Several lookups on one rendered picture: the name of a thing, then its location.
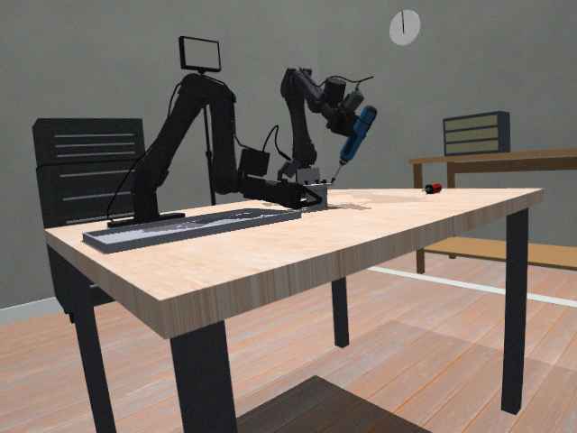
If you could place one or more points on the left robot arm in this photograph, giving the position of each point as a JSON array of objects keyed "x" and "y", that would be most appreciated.
[{"x": 303, "y": 149}]

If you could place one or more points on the dark blue electric screwdriver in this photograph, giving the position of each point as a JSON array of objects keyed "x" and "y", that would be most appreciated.
[{"x": 353, "y": 142}]

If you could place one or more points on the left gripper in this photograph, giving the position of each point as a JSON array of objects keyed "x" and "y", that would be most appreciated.
[{"x": 338, "y": 123}]

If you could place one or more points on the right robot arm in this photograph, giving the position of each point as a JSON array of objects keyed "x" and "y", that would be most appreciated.
[{"x": 153, "y": 169}]

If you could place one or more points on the dark grey cylinder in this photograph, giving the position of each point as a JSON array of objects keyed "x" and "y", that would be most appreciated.
[{"x": 321, "y": 192}]

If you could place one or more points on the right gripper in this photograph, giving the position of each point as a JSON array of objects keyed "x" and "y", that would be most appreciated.
[{"x": 278, "y": 192}]

